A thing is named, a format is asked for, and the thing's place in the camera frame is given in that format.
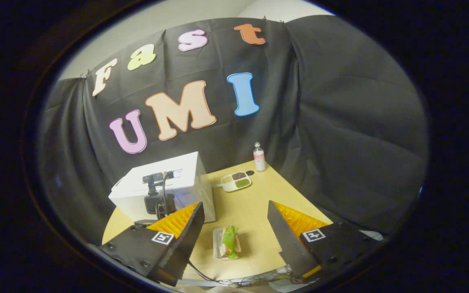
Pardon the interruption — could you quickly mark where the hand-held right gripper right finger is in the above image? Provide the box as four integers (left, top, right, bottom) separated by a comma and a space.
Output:
267, 200, 381, 281

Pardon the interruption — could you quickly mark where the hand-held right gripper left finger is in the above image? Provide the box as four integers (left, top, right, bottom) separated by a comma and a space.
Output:
96, 201, 205, 287

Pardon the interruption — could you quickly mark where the white microwave oven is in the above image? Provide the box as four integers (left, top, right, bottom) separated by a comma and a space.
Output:
108, 151, 216, 223

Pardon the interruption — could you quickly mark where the lettuce sandwich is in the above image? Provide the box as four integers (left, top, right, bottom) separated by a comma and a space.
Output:
219, 225, 242, 260

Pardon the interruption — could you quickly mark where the white rectangular tray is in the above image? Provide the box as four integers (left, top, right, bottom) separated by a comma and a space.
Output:
213, 228, 239, 261

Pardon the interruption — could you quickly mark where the white divided grain dish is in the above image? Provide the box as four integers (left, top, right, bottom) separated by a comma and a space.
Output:
217, 171, 252, 192

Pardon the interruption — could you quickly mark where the clear bottle with pink label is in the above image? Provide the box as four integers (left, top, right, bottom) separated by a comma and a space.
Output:
253, 142, 267, 172

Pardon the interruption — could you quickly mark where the black cable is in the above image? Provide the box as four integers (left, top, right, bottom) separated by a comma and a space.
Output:
155, 173, 170, 220

